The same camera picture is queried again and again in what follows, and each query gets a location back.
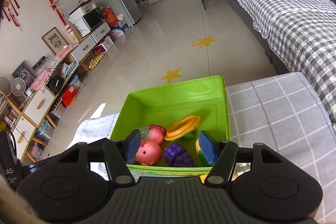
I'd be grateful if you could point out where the corn toy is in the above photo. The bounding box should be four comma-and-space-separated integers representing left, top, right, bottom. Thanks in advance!
195, 138, 210, 166

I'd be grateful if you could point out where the pink pig toy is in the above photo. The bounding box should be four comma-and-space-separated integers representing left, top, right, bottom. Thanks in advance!
135, 124, 166, 166

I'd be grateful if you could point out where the purple grape toy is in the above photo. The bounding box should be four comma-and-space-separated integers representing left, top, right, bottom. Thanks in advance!
163, 143, 194, 167

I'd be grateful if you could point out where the green plastic storage box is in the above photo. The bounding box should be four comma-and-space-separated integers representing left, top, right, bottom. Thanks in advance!
109, 75, 232, 176

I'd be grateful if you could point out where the wooden TV cabinet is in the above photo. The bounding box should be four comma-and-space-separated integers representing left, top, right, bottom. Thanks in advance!
1, 22, 110, 161

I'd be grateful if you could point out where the grey checked table cloth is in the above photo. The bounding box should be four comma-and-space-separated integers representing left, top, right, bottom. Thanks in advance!
75, 72, 335, 223

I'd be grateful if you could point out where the red storage box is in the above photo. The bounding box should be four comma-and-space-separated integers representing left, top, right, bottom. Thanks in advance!
60, 85, 78, 107

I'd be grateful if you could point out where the small white fan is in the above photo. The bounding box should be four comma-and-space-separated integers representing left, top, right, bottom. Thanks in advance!
10, 77, 33, 97

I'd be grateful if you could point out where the framed cartoon portrait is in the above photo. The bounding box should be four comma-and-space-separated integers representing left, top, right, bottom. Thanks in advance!
41, 27, 68, 54

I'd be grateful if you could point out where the black microwave oven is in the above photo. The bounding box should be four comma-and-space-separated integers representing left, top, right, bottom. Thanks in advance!
82, 7, 105, 30

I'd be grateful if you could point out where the grey gingham sofa cover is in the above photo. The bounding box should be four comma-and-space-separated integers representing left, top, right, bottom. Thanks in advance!
228, 0, 335, 123

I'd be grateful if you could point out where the white printer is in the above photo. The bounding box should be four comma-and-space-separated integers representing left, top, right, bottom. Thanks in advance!
69, 0, 97, 24

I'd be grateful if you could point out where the orange plastic ring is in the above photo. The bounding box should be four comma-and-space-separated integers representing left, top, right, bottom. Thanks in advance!
164, 115, 202, 142

